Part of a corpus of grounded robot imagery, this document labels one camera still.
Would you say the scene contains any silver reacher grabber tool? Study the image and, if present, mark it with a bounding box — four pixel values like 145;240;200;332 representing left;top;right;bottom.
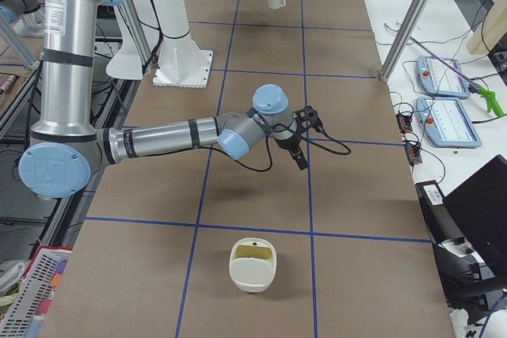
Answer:
409;36;506;119

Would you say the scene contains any blue teach pendant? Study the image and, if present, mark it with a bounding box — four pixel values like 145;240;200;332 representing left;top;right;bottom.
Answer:
416;55;470;99
416;97;482;148

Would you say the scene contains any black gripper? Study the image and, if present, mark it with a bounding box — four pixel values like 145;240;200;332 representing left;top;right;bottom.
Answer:
275;130;307;170

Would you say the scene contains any near blue teach pendant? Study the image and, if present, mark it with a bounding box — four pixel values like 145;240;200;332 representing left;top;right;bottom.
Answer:
416;97;482;148

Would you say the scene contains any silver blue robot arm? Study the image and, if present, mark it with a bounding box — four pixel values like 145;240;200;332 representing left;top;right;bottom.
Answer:
18;0;307;199

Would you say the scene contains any aluminium frame post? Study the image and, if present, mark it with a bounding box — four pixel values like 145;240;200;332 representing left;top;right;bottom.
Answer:
379;0;428;82

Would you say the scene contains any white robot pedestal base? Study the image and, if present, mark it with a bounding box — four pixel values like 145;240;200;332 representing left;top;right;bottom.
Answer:
154;0;213;88

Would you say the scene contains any black box with label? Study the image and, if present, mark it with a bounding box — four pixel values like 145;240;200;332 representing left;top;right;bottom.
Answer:
415;180;463;244

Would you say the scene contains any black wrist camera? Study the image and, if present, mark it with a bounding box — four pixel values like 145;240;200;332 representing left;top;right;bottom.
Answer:
294;105;323;134

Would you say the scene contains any grey plastic basket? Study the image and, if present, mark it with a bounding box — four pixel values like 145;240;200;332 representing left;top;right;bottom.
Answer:
1;246;72;337

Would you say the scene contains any far blue teach pendant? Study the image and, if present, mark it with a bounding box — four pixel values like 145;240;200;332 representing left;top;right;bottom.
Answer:
416;55;470;99

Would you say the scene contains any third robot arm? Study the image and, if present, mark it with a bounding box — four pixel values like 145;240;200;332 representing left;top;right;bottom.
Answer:
1;0;40;24

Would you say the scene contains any black huawei monitor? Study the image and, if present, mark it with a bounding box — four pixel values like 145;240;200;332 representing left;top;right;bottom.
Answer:
444;154;506;275

